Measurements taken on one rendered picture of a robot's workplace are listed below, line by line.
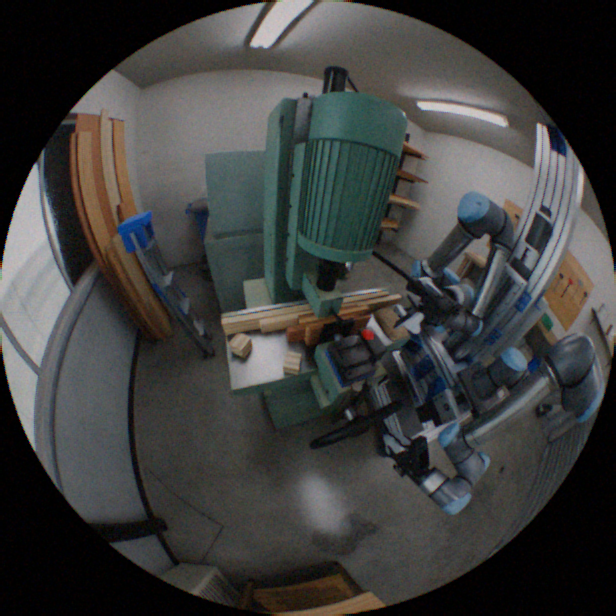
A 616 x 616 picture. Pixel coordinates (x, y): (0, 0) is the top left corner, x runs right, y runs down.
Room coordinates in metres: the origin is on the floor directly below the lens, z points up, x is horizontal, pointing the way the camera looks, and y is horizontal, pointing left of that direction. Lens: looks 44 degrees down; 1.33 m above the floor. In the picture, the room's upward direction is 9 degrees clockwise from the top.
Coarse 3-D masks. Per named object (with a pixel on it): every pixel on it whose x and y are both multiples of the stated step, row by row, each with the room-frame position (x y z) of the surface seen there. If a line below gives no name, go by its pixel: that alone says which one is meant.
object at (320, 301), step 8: (304, 272) 0.46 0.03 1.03; (312, 272) 0.46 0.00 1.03; (304, 280) 0.45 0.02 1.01; (312, 280) 0.42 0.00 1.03; (304, 288) 0.44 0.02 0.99; (312, 288) 0.39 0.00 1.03; (336, 288) 0.40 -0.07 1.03; (312, 296) 0.38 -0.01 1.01; (320, 296) 0.35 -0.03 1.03; (328, 296) 0.36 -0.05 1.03; (336, 296) 0.37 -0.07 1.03; (312, 304) 0.38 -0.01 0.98; (320, 304) 0.34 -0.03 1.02; (328, 304) 0.35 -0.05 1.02; (336, 304) 0.36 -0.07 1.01; (320, 312) 0.34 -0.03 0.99; (328, 312) 0.35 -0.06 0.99; (336, 312) 0.36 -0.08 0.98
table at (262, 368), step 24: (264, 336) 0.30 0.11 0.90; (384, 336) 0.37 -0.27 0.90; (408, 336) 0.38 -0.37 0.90; (240, 360) 0.20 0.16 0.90; (264, 360) 0.22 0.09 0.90; (312, 360) 0.24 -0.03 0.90; (240, 384) 0.14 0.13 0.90; (264, 384) 0.16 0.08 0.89; (288, 384) 0.18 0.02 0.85; (312, 384) 0.19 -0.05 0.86
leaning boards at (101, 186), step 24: (96, 120) 0.79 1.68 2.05; (72, 144) 0.50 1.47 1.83; (96, 144) 0.80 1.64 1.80; (120, 144) 1.17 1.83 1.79; (72, 168) 0.50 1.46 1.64; (96, 168) 0.78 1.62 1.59; (120, 168) 1.13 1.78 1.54; (96, 192) 0.71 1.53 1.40; (120, 192) 1.07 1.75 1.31; (96, 216) 0.65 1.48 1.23; (120, 216) 0.92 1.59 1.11; (96, 240) 0.57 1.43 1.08; (120, 240) 0.73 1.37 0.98; (120, 264) 0.64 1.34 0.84; (120, 288) 0.58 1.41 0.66; (144, 288) 0.75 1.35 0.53; (144, 312) 0.61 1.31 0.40; (168, 312) 0.88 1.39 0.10; (168, 336) 0.67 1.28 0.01
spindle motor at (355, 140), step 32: (320, 96) 0.36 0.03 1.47; (352, 96) 0.31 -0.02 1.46; (320, 128) 0.34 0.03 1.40; (352, 128) 0.31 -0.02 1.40; (384, 128) 0.32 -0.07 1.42; (320, 160) 0.33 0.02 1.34; (352, 160) 0.32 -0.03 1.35; (384, 160) 0.32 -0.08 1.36; (320, 192) 0.33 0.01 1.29; (352, 192) 0.32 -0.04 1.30; (384, 192) 0.34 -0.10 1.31; (320, 224) 0.33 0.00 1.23; (352, 224) 0.31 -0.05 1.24; (320, 256) 0.32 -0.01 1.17; (352, 256) 0.32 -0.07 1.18
